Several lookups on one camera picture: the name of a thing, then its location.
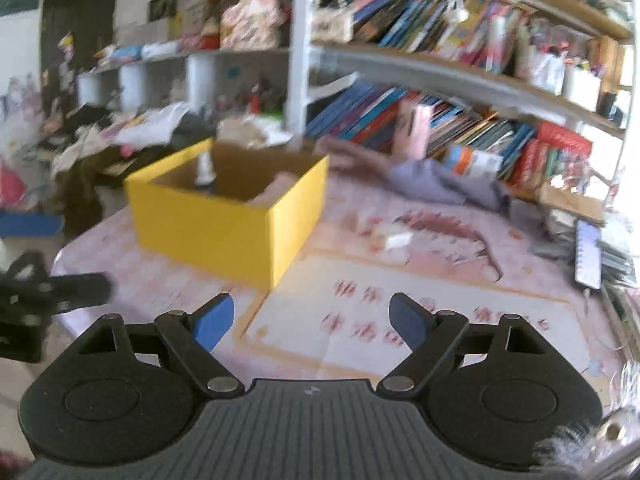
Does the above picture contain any white eraser block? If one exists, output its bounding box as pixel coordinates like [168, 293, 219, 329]
[371, 223, 413, 252]

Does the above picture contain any pink plush paw toy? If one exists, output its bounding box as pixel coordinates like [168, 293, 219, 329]
[246, 171, 297, 209]

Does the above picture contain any spray bottle with white cap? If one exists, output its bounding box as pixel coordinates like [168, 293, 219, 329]
[194, 152, 217, 195]

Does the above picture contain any pink cartoon desk mat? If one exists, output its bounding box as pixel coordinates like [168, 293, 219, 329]
[54, 174, 623, 404]

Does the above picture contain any yellow cardboard box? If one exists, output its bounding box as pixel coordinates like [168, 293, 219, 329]
[125, 140, 329, 290]

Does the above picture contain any pile of clothes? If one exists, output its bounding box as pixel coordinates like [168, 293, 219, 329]
[48, 102, 216, 242]

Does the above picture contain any purple pink cloth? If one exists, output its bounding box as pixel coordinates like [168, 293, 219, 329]
[314, 134, 511, 212]

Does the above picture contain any orange white small box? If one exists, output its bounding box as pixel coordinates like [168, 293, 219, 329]
[444, 144, 503, 179]

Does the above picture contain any smartphone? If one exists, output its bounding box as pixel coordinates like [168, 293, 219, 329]
[574, 219, 602, 290]

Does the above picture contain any stack of papers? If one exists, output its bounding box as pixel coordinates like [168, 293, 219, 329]
[531, 181, 640, 361]

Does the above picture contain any pink tall box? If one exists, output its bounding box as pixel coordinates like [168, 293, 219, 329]
[392, 99, 433, 160]

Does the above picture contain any red boxed book set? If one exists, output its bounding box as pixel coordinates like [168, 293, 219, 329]
[506, 122, 593, 192]

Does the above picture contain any white bookshelf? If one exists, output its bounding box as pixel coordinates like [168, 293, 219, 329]
[77, 0, 634, 156]

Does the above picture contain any white quilted handbag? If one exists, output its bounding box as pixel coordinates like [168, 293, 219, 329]
[311, 0, 354, 44]

